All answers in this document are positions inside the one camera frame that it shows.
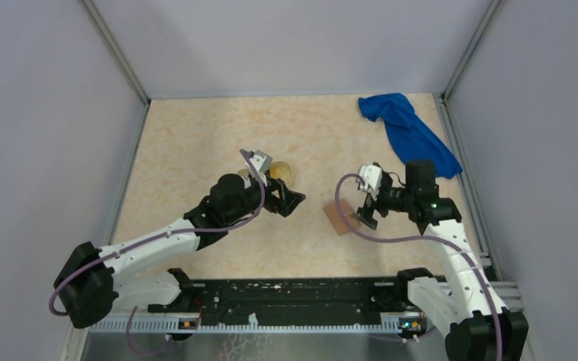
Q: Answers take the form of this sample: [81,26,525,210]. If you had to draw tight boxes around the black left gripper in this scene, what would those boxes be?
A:
[225,170,305,225]

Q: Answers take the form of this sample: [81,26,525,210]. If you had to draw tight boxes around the cream plastic tray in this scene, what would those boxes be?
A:
[236,161,294,188]

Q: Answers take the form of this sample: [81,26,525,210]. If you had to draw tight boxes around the tan leather card holder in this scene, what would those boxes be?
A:
[323,198,360,235]

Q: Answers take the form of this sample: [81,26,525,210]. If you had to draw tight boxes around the blue cloth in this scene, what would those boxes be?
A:
[357,93,464,179]

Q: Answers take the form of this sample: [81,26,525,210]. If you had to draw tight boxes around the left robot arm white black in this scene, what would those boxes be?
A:
[48,173,306,329]

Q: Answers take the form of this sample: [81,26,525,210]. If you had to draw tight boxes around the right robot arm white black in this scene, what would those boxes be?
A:
[349,159,529,360]

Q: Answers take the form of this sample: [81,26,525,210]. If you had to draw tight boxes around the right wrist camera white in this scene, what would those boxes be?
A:
[357,165,382,200]

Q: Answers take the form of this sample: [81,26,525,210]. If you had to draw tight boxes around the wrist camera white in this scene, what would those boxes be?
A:
[357,165,382,200]
[247,150,273,181]

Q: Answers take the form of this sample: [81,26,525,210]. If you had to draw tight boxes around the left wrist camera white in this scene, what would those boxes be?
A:
[247,150,273,181]

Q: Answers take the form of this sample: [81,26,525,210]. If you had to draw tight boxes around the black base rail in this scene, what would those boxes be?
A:
[148,277,432,337]

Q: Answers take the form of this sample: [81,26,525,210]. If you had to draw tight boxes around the aluminium frame rail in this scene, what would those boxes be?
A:
[71,281,525,335]

